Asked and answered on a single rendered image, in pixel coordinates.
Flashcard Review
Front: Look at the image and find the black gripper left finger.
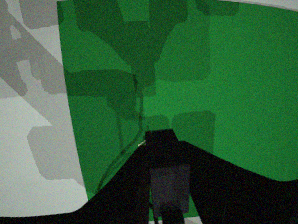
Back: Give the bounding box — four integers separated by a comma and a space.
0, 145, 150, 224

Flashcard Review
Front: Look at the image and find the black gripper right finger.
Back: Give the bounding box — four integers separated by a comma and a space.
180, 141, 298, 224

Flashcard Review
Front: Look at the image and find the green circuit board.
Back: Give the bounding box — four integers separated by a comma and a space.
57, 0, 298, 201

